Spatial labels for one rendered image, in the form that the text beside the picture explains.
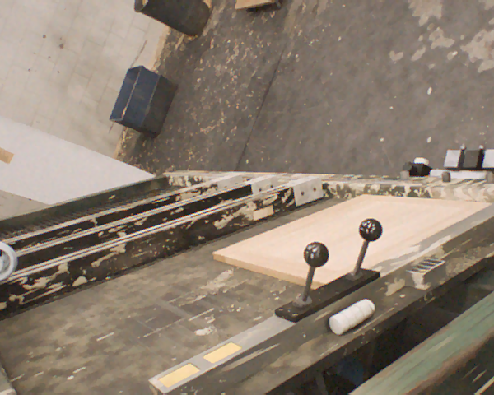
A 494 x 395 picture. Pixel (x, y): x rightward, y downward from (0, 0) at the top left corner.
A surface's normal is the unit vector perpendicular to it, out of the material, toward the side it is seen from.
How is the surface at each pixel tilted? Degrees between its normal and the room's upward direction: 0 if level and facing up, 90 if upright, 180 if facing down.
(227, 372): 90
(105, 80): 90
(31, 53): 90
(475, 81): 0
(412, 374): 57
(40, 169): 90
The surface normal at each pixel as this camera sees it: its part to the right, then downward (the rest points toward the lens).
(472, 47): -0.76, -0.31
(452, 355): -0.18, -0.97
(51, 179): 0.54, 0.19
